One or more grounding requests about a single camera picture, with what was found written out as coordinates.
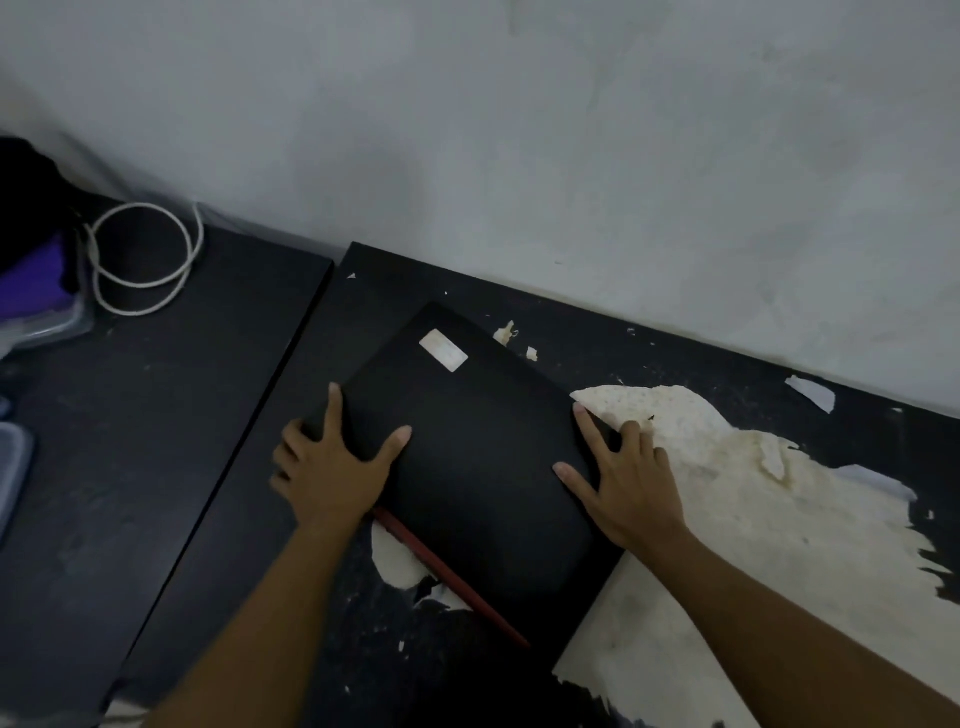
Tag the person's left hand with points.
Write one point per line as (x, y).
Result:
(330, 480)

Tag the person's right hand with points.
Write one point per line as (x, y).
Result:
(637, 499)

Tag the person's right middle finger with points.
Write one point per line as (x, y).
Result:
(631, 442)

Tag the person's left thumb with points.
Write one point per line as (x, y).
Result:
(388, 454)

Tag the person's right thumb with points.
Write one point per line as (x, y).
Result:
(579, 489)

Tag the black notebook with red spine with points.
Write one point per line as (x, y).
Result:
(480, 465)

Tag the person's left forearm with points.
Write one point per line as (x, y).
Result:
(255, 630)

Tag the person's right forearm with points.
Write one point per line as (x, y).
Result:
(772, 637)

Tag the clear plastic container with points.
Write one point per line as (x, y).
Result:
(52, 326)

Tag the clear plastic box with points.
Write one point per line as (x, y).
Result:
(11, 480)

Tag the purple cloth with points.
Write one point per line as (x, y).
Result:
(34, 281)

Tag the black bag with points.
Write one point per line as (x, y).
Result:
(34, 195)

